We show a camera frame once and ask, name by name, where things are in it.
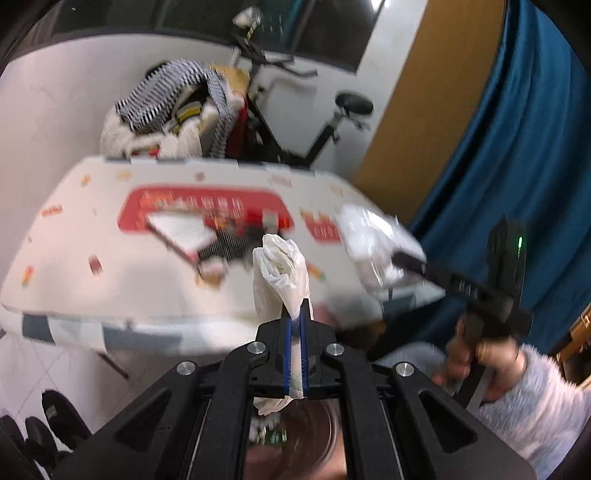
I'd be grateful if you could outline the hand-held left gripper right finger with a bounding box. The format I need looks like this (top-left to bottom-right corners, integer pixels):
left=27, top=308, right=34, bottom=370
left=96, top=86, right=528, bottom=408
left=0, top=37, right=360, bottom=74
left=298, top=300, right=539, bottom=480

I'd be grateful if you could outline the white mesh bag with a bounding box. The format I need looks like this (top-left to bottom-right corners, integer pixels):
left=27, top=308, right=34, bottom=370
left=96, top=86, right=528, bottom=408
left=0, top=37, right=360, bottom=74
left=232, top=7, right=264, bottom=28

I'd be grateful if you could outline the person's right forearm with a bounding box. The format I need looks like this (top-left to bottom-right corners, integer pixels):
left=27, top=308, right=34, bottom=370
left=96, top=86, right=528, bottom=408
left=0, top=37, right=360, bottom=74
left=475, top=344, right=591, bottom=480

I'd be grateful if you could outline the dark window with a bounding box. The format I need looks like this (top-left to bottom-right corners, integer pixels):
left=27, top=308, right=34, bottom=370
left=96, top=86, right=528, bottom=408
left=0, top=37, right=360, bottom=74
left=46, top=0, right=386, bottom=72

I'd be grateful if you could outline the clear plastic bag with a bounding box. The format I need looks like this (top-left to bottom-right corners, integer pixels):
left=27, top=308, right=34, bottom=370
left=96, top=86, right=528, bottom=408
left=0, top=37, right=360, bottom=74
left=335, top=203, right=428, bottom=298

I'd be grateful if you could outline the brown plastic basin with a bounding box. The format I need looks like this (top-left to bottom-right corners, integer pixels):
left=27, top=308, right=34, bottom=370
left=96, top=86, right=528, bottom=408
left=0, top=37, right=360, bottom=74
left=245, top=399, right=347, bottom=480

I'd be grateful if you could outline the brown table leg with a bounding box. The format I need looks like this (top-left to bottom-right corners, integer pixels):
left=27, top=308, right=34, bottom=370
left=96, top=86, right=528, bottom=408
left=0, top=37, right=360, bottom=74
left=98, top=352, right=130, bottom=380

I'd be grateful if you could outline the yellow wooden chair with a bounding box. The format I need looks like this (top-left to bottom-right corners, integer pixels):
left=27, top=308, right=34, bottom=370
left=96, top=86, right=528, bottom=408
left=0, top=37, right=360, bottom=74
left=215, top=65, right=250, bottom=93

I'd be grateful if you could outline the black yellow striped garment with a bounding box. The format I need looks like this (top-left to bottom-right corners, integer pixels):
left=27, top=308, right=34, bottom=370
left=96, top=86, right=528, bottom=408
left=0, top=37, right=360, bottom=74
left=173, top=104, right=204, bottom=134

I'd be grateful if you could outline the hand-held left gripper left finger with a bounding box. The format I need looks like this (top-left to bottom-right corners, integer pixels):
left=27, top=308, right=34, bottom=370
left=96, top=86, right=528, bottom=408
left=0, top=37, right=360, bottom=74
left=51, top=318, right=293, bottom=480

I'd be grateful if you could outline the person's right hand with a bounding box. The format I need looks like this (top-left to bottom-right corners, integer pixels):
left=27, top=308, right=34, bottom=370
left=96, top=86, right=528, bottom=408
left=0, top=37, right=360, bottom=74
left=434, top=322, right=527, bottom=402

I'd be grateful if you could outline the black shoe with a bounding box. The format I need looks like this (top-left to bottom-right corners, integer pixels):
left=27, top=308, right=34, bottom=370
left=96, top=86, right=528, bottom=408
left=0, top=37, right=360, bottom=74
left=24, top=416, right=58, bottom=464
left=41, top=390, right=93, bottom=450

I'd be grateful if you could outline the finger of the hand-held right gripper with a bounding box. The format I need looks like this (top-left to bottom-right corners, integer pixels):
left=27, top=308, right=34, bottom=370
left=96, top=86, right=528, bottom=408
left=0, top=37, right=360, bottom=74
left=392, top=250, right=445, bottom=290

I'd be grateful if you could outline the white fleece garment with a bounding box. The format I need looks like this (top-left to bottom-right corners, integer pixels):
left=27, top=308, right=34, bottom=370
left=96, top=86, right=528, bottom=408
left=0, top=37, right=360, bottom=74
left=99, top=104, right=204, bottom=160

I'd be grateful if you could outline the red garment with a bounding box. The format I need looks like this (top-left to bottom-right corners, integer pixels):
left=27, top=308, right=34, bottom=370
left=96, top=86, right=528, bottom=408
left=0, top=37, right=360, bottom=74
left=226, top=99, right=250, bottom=160

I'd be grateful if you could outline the printed tablecloth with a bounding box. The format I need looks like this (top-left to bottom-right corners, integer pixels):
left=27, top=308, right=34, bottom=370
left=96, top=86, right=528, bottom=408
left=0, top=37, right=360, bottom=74
left=0, top=154, right=446, bottom=356

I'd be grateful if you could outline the striped shirt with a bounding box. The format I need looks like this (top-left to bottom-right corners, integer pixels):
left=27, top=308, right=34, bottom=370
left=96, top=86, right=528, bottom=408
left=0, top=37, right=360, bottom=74
left=115, top=59, right=232, bottom=158

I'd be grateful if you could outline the black dotted cloth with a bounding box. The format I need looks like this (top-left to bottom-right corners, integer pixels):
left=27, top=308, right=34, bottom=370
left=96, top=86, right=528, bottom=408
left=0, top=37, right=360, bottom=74
left=196, top=225, right=264, bottom=265

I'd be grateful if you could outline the black exercise bike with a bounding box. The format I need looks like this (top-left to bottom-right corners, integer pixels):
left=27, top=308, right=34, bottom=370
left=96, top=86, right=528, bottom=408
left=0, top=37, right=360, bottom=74
left=228, top=28, right=375, bottom=169

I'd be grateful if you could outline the white plastic glove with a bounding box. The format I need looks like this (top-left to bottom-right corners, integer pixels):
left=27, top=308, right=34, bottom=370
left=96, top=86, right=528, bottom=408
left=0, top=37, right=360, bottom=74
left=252, top=233, right=315, bottom=416

